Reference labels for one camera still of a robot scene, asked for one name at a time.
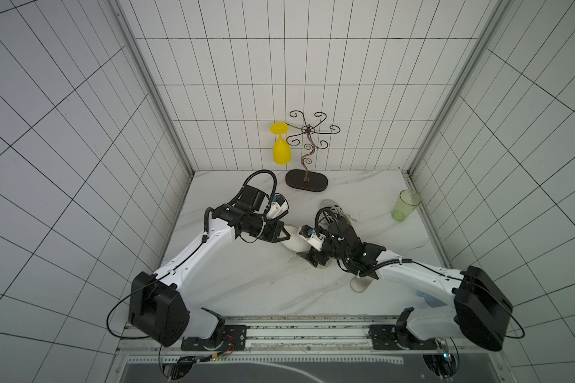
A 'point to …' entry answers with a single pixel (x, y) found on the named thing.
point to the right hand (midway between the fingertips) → (304, 234)
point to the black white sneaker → (330, 210)
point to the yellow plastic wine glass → (281, 151)
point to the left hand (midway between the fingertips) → (284, 241)
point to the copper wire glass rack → (304, 179)
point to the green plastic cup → (408, 200)
